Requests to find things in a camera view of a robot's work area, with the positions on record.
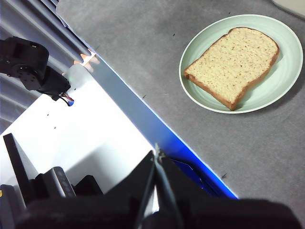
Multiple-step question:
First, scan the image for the large brown bread slice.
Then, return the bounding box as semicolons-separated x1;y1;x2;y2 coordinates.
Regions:
183;26;280;111

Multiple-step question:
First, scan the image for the white platform with blue edge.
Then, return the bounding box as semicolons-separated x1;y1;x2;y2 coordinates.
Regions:
0;51;239;215

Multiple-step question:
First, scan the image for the pale green round plate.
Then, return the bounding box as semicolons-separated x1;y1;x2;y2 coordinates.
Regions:
178;14;304;114

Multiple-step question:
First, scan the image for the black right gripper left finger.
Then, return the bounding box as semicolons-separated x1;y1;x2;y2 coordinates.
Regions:
78;150;157;227

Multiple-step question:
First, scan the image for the cream two-slot toaster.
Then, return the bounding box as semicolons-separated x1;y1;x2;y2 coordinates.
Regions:
271;0;305;17

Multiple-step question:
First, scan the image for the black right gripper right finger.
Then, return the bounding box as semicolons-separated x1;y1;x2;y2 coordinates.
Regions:
155;143;239;227

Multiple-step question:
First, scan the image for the black upright flat bracket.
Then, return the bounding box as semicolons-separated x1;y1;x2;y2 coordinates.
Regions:
2;133;32;206

